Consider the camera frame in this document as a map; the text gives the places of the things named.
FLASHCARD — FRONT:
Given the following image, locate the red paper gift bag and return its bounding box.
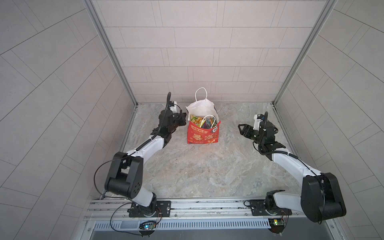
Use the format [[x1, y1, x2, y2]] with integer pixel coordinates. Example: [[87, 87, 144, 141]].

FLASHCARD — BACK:
[[186, 87, 221, 144]]

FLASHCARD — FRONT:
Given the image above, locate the yellow green snack packet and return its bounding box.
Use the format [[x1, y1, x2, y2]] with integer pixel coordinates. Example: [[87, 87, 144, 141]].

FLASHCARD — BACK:
[[190, 115, 208, 129]]

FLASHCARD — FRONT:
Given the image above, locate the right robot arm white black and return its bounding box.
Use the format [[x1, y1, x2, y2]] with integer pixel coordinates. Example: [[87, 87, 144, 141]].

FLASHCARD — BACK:
[[238, 120, 347, 223]]

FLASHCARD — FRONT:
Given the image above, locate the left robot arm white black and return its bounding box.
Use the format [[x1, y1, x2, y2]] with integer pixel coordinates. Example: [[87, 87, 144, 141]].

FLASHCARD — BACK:
[[105, 93, 187, 213]]

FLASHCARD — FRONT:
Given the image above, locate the right green circuit board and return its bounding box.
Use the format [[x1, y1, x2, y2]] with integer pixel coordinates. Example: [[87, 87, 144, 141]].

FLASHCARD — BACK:
[[268, 219, 286, 234]]

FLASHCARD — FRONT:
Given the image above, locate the green circuit board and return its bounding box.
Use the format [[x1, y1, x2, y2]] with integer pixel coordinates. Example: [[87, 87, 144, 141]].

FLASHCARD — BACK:
[[139, 221, 157, 236], [268, 219, 286, 234]]

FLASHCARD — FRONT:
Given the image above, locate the left green circuit board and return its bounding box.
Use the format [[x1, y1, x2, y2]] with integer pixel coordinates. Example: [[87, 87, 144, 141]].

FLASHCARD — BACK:
[[139, 221, 157, 236]]

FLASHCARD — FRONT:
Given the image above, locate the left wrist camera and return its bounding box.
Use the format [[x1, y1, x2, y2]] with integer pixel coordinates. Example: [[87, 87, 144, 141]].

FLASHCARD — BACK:
[[169, 101, 178, 113]]

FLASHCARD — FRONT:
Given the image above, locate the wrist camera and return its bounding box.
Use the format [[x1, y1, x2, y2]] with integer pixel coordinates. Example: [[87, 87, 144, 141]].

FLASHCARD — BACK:
[[253, 114, 265, 130], [169, 101, 178, 113]]

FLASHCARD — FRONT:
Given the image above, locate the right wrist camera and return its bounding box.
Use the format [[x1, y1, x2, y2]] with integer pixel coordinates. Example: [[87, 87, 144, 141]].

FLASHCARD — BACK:
[[253, 114, 265, 130]]

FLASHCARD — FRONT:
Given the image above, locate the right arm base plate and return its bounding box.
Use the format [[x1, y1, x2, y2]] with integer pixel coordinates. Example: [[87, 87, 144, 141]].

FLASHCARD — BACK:
[[244, 200, 292, 216]]

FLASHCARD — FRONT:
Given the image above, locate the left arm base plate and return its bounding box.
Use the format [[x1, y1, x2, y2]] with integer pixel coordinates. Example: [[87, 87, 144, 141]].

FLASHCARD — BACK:
[[127, 201, 172, 218]]

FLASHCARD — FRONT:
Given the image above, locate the left black cable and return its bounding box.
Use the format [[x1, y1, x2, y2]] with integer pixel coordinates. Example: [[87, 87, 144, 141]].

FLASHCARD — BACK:
[[108, 203, 142, 236]]

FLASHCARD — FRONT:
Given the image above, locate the aluminium mounting rail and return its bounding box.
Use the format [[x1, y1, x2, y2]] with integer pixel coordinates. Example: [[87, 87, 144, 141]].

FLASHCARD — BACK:
[[85, 196, 335, 221]]

